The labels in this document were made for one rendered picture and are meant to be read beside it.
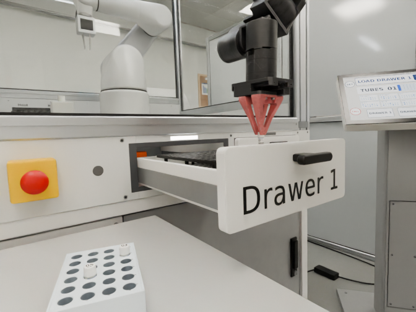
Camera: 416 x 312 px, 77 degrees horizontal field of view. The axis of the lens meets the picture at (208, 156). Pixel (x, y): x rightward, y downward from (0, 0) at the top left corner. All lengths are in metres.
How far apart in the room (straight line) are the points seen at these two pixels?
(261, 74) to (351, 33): 1.82
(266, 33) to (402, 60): 1.67
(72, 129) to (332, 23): 2.09
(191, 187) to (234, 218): 0.11
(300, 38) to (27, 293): 1.01
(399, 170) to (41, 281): 1.32
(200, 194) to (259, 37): 0.29
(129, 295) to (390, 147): 1.26
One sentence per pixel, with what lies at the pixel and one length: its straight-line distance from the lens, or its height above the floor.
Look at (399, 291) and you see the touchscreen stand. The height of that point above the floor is 0.20.
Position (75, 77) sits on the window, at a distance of 0.62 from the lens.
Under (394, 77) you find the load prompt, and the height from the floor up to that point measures 1.16.
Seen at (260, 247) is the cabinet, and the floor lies 0.56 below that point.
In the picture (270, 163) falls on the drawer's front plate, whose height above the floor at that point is 0.90.
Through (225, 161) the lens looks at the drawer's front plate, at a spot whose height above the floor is 0.91.
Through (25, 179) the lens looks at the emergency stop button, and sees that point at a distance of 0.52.
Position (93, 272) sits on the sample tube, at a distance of 0.33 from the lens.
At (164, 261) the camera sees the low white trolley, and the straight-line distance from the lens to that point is 0.42.
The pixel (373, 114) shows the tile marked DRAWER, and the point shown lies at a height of 1.00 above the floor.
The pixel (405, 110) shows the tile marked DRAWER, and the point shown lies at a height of 1.01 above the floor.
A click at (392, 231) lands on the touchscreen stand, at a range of 1.47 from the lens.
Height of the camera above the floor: 0.95
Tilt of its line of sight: 5 degrees down
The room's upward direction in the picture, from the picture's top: 2 degrees counter-clockwise
